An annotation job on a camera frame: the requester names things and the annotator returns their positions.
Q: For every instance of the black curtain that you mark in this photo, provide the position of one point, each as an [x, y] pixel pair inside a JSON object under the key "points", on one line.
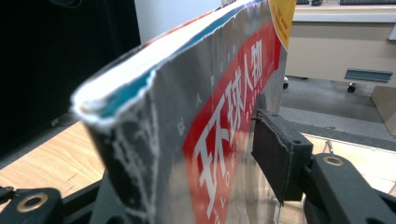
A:
{"points": [[62, 62]]}

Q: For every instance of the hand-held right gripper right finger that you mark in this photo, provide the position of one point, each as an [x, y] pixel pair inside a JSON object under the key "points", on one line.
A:
{"points": [[280, 155]]}

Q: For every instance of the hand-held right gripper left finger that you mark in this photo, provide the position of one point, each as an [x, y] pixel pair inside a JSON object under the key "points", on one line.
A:
{"points": [[107, 205]]}

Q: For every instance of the dark magazine with red print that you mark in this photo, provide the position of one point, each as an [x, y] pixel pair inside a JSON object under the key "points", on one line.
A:
{"points": [[186, 93]]}

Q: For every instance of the black computer mouse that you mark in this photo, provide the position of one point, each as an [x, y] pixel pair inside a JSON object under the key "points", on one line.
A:
{"points": [[317, 2]]}

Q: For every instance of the black keyboard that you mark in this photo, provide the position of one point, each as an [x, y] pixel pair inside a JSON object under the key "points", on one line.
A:
{"points": [[367, 1]]}

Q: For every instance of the black chair caster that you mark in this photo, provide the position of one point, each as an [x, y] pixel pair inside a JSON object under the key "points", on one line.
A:
{"points": [[285, 83], [351, 88]]}

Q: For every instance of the blue-grey desk label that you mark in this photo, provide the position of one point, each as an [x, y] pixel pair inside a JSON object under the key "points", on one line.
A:
{"points": [[369, 75]]}

